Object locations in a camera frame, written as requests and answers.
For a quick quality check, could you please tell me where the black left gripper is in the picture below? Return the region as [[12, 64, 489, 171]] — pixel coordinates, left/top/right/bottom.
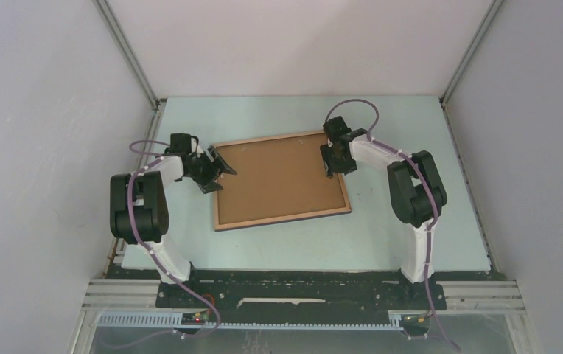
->
[[186, 147, 236, 194]]

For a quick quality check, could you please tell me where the wooden picture frame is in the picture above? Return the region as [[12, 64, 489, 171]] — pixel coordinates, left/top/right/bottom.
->
[[211, 129, 353, 232]]

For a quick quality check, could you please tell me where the brown frame backing board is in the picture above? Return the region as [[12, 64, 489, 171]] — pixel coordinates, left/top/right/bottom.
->
[[217, 134, 347, 226]]

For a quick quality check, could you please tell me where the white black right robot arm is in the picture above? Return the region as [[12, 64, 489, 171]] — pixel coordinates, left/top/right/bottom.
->
[[320, 116, 447, 308]]

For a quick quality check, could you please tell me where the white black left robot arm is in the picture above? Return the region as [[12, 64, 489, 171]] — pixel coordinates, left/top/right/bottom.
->
[[110, 133, 237, 308]]

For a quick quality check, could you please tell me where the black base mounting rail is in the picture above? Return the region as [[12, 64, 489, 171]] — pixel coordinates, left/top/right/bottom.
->
[[155, 270, 447, 325]]

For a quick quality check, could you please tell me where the aluminium extrusion base frame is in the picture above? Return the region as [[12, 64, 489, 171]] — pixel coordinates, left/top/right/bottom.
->
[[68, 279, 540, 353]]

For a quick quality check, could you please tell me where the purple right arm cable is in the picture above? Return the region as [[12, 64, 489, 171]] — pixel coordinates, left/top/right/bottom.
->
[[324, 98, 461, 350]]

